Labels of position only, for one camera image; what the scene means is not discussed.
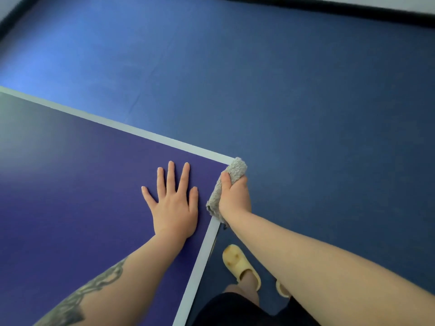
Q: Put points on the person's left hand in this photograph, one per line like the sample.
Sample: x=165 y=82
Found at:
x=175 y=213

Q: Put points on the person's right hand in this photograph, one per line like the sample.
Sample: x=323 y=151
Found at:
x=236 y=200

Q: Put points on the grey cleaning cloth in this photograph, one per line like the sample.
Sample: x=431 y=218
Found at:
x=238 y=166

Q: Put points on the person's left forearm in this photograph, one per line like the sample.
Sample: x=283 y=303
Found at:
x=122 y=285

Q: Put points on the person's right forearm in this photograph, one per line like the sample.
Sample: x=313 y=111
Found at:
x=323 y=271

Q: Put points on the person's left leg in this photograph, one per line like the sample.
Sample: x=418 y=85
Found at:
x=246 y=288

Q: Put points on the blue table tennis table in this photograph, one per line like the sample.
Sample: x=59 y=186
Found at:
x=68 y=200

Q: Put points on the cream left slipper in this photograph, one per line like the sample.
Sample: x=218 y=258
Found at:
x=236 y=261

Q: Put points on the cream slipper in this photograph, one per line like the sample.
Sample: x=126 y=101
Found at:
x=236 y=261
x=282 y=290

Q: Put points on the cream right slipper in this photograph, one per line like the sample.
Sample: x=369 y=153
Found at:
x=282 y=290

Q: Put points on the black shorts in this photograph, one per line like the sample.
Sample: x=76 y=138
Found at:
x=238 y=312

